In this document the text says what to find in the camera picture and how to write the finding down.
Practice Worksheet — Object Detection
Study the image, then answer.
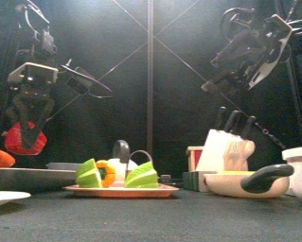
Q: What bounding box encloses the red toy apple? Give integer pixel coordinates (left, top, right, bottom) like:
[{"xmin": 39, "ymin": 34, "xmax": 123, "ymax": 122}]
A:
[{"xmin": 2, "ymin": 121, "xmax": 48, "ymax": 157}]

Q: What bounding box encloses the small white plate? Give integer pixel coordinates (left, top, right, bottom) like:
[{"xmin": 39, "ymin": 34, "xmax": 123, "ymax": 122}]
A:
[{"xmin": 0, "ymin": 190, "xmax": 33, "ymax": 210}]

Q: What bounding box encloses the pink plate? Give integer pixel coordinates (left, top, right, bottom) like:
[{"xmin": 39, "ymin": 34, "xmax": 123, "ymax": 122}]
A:
[{"xmin": 63, "ymin": 183, "xmax": 180, "ymax": 199}]

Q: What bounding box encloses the metal tray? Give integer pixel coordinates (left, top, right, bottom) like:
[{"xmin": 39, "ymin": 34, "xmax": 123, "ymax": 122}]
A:
[{"xmin": 0, "ymin": 167, "xmax": 77, "ymax": 192}]

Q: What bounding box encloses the green toy lime wedge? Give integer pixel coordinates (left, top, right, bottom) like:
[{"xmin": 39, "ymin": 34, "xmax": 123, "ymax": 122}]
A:
[
  {"xmin": 123, "ymin": 161, "xmax": 160, "ymax": 189},
  {"xmin": 75, "ymin": 158, "xmax": 104, "ymax": 189}
]

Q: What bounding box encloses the white knife block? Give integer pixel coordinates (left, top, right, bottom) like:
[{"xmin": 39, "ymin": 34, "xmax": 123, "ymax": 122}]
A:
[{"xmin": 195, "ymin": 128, "xmax": 257, "ymax": 173}]

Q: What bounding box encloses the red and wooden box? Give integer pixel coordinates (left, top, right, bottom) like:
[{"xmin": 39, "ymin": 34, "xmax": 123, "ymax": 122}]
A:
[{"xmin": 186, "ymin": 146, "xmax": 206, "ymax": 173}]

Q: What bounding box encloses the dark green block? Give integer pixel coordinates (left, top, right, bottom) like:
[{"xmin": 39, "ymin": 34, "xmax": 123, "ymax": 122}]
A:
[{"xmin": 180, "ymin": 170, "xmax": 210, "ymax": 193}]

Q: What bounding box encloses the small dark object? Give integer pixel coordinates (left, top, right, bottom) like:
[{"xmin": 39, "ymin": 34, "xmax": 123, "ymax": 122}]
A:
[{"xmin": 158, "ymin": 174, "xmax": 184, "ymax": 188}]

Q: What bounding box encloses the white container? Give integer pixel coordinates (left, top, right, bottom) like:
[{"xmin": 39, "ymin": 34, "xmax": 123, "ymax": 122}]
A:
[{"xmin": 281, "ymin": 145, "xmax": 302, "ymax": 206}]

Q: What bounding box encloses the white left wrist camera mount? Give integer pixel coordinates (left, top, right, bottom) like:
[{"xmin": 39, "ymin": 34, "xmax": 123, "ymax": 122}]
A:
[{"xmin": 6, "ymin": 61, "xmax": 115, "ymax": 99}]

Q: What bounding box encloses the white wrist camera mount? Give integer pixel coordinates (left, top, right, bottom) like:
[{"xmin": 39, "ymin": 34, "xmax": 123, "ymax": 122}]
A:
[
  {"xmin": 6, "ymin": 61, "xmax": 115, "ymax": 99},
  {"xmin": 244, "ymin": 13, "xmax": 294, "ymax": 91}
]

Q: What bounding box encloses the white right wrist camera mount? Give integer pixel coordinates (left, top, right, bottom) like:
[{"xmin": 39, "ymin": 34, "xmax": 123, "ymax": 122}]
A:
[{"xmin": 244, "ymin": 13, "xmax": 294, "ymax": 91}]

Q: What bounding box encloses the black handled toy knife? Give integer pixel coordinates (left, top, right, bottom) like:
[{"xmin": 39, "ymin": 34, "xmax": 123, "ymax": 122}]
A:
[
  {"xmin": 240, "ymin": 115, "xmax": 258, "ymax": 141},
  {"xmin": 215, "ymin": 106, "xmax": 227, "ymax": 130},
  {"xmin": 222, "ymin": 110, "xmax": 244, "ymax": 133}
]

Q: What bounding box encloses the metal frame pole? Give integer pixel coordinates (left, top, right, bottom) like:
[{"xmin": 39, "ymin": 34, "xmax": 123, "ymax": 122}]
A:
[{"xmin": 146, "ymin": 0, "xmax": 155, "ymax": 156}]

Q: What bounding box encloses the orange toy pepper ring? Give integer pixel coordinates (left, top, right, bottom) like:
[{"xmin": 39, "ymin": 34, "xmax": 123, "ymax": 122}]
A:
[{"xmin": 95, "ymin": 160, "xmax": 117, "ymax": 188}]

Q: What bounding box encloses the white kettle with black handle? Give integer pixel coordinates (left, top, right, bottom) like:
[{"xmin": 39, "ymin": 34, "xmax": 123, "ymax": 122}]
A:
[{"xmin": 105, "ymin": 139, "xmax": 155, "ymax": 184}]

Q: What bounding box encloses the white pan with black handle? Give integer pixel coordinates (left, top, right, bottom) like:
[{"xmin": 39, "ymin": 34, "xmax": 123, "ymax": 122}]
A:
[{"xmin": 202, "ymin": 163, "xmax": 295, "ymax": 199}]

